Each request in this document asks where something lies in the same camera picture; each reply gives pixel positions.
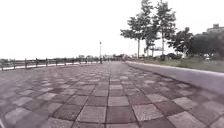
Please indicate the distant buildings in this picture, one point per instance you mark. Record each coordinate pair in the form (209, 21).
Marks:
(90, 57)

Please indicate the chequered paving slab path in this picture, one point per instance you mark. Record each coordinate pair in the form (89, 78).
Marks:
(100, 96)

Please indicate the row of trees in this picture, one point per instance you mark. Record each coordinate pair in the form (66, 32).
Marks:
(156, 30)

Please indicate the grass strip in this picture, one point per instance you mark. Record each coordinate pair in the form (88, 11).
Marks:
(196, 63)

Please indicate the building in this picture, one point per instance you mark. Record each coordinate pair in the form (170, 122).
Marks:
(216, 28)

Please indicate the lamp post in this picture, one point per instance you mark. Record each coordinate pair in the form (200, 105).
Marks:
(100, 51)

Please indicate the low grey concrete wall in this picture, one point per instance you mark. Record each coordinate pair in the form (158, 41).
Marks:
(186, 74)

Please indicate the dark post railing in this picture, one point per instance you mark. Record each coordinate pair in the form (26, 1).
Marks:
(36, 62)

